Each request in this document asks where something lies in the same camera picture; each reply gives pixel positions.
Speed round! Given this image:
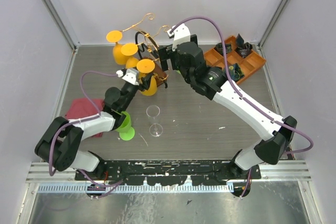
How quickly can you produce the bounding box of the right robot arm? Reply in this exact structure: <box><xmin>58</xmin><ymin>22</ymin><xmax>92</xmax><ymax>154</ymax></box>
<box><xmin>158</xmin><ymin>35</ymin><xmax>297</xmax><ymax>179</ymax></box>

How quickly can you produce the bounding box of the gold wire wine glass rack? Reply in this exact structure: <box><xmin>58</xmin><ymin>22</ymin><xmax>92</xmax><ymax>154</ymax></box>
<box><xmin>122</xmin><ymin>13</ymin><xmax>171</xmax><ymax>90</ymax></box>

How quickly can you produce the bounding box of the orange goblet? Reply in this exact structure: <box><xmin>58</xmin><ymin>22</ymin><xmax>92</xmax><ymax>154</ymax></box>
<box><xmin>106</xmin><ymin>30</ymin><xmax>126</xmax><ymax>65</ymax></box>
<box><xmin>136</xmin><ymin>59</ymin><xmax>157</xmax><ymax>96</ymax></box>
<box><xmin>121</xmin><ymin>43</ymin><xmax>139</xmax><ymax>69</ymax></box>

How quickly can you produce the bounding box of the wooden compartment tray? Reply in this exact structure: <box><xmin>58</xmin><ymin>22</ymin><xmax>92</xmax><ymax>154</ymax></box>
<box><xmin>204</xmin><ymin>36</ymin><xmax>266</xmax><ymax>85</ymax></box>

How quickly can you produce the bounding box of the orange goblet front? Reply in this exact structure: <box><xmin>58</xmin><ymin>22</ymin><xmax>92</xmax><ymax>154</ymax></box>
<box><xmin>136</xmin><ymin>59</ymin><xmax>157</xmax><ymax>96</ymax></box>

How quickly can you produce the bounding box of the purple cable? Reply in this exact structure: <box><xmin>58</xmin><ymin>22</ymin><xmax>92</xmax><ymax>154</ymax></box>
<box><xmin>48</xmin><ymin>70</ymin><xmax>124</xmax><ymax>198</ymax></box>
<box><xmin>167</xmin><ymin>16</ymin><xmax>314</xmax><ymax>198</ymax></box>

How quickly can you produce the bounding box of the clear champagne flute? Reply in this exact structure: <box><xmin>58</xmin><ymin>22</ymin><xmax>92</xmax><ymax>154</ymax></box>
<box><xmin>146</xmin><ymin>105</ymin><xmax>163</xmax><ymax>137</ymax></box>

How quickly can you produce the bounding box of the dark folded cloth in tray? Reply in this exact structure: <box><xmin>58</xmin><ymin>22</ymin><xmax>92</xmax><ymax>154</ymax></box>
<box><xmin>235</xmin><ymin>34</ymin><xmax>253</xmax><ymax>58</ymax></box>

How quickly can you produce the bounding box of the blue yellow patterned cloth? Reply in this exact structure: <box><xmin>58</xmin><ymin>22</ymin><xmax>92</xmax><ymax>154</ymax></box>
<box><xmin>228</xmin><ymin>63</ymin><xmax>245</xmax><ymax>82</ymax></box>

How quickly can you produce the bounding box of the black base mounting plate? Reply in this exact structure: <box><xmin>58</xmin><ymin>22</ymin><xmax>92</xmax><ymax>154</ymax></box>
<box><xmin>85</xmin><ymin>159</ymin><xmax>261</xmax><ymax>186</ymax></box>

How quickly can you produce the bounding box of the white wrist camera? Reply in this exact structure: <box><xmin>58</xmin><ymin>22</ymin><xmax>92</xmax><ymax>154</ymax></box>
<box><xmin>116</xmin><ymin>68</ymin><xmax>140</xmax><ymax>86</ymax></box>
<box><xmin>166</xmin><ymin>23</ymin><xmax>191</xmax><ymax>51</ymax></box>

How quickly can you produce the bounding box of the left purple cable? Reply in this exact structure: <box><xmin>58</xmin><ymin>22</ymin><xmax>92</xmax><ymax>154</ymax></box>
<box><xmin>48</xmin><ymin>70</ymin><xmax>124</xmax><ymax>198</ymax></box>

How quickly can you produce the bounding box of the green goblet front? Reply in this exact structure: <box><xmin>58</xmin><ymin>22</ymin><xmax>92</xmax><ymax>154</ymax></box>
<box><xmin>116</xmin><ymin>111</ymin><xmax>135</xmax><ymax>141</ymax></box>

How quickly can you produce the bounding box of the slotted cable duct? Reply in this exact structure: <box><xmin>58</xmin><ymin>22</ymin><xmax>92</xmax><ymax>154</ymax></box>
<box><xmin>37</xmin><ymin>183</ymin><xmax>234</xmax><ymax>194</ymax></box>

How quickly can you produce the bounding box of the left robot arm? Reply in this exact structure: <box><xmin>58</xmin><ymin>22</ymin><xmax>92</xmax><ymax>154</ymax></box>
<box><xmin>35</xmin><ymin>69</ymin><xmax>155</xmax><ymax>180</ymax></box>

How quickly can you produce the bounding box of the red cloth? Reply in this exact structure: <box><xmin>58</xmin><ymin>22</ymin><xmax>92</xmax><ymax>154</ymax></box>
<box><xmin>65</xmin><ymin>98</ymin><xmax>106</xmax><ymax>138</ymax></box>

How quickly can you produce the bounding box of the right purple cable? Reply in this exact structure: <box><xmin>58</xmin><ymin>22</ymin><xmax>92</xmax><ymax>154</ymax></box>
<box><xmin>167</xmin><ymin>16</ymin><xmax>314</xmax><ymax>198</ymax></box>

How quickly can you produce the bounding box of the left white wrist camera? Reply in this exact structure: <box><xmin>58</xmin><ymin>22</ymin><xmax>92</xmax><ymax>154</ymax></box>
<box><xmin>116</xmin><ymin>68</ymin><xmax>140</xmax><ymax>86</ymax></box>

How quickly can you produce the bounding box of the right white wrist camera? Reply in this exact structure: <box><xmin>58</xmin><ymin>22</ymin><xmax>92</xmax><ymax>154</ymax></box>
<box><xmin>166</xmin><ymin>23</ymin><xmax>191</xmax><ymax>51</ymax></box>

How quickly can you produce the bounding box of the dark rolled cloth in tray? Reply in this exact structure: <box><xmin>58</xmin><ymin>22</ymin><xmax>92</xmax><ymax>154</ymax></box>
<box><xmin>215</xmin><ymin>42</ymin><xmax>233</xmax><ymax>55</ymax></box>

